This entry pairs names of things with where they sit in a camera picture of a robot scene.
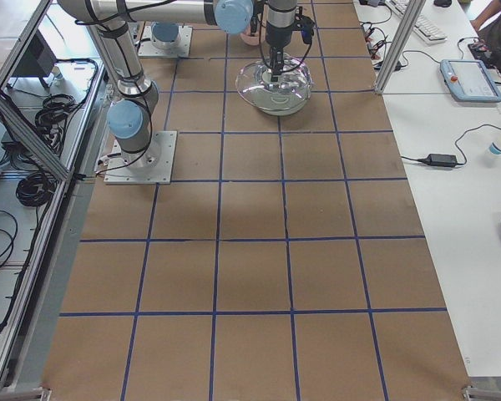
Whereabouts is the white keyboard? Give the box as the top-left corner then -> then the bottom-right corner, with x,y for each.
385,0 -> 448,45

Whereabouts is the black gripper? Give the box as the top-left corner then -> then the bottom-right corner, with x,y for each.
269,45 -> 284,82

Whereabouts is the glass pot lid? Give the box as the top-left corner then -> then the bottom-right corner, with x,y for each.
235,56 -> 313,116

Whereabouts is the black power adapter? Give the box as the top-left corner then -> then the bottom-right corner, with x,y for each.
417,154 -> 459,168

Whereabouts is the aluminium diagonal strut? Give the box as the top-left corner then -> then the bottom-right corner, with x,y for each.
0,89 -> 72,181

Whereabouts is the aluminium frame post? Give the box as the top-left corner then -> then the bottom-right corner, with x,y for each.
374,0 -> 425,94

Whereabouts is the coiled black cable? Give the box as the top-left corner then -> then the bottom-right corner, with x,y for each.
15,170 -> 56,208

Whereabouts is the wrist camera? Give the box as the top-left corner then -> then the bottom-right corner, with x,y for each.
295,14 -> 315,45

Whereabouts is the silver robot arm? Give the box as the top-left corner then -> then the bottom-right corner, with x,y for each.
151,22 -> 180,49
59,1 -> 299,172

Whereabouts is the pink bowl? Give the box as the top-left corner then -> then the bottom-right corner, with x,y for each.
240,27 -> 261,47

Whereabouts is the blue teach pendant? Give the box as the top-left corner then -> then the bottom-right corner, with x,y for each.
439,59 -> 501,103

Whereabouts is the paper cup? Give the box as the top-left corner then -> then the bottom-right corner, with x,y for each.
483,135 -> 501,167

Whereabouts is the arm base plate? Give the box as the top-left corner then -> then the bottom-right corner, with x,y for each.
104,130 -> 178,185
138,25 -> 193,58

